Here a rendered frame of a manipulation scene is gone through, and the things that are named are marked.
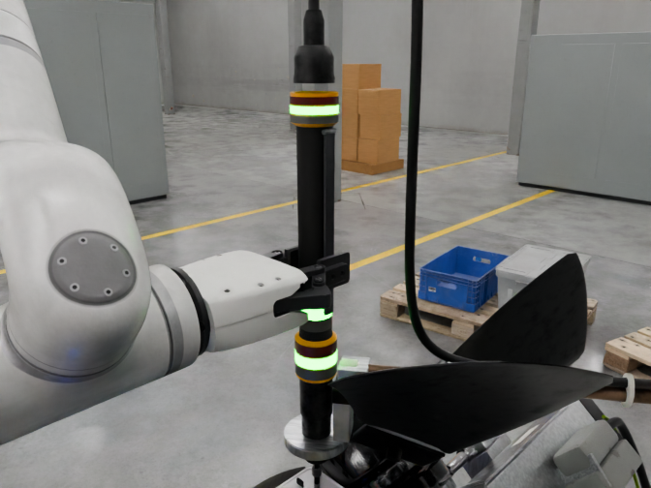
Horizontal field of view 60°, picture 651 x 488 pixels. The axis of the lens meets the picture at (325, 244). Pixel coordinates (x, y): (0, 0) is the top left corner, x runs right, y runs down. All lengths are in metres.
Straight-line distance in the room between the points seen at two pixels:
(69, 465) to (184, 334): 2.42
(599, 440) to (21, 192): 0.77
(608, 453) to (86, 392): 0.71
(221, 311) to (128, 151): 6.65
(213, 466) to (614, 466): 1.99
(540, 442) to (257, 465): 1.86
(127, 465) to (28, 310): 2.42
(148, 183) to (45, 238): 6.91
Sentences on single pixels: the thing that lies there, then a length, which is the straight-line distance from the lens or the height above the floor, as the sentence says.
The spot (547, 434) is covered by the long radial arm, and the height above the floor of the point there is 1.14.
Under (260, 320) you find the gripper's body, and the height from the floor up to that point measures 1.46.
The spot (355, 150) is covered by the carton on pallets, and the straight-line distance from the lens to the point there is 8.95.
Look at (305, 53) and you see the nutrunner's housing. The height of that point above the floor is 1.66.
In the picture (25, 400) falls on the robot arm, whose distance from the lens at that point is 0.39.
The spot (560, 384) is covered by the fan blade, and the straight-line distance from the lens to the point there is 0.50.
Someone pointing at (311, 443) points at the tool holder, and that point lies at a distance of 0.63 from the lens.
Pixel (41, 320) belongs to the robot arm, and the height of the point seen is 1.52.
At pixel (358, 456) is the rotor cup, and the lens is 0.70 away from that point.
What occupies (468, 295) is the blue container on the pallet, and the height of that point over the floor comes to 0.25.
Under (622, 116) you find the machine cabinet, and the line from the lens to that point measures 7.75.
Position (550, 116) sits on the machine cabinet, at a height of 0.95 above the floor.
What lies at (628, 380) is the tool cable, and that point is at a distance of 0.62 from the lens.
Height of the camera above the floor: 1.65
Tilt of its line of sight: 18 degrees down
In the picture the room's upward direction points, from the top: straight up
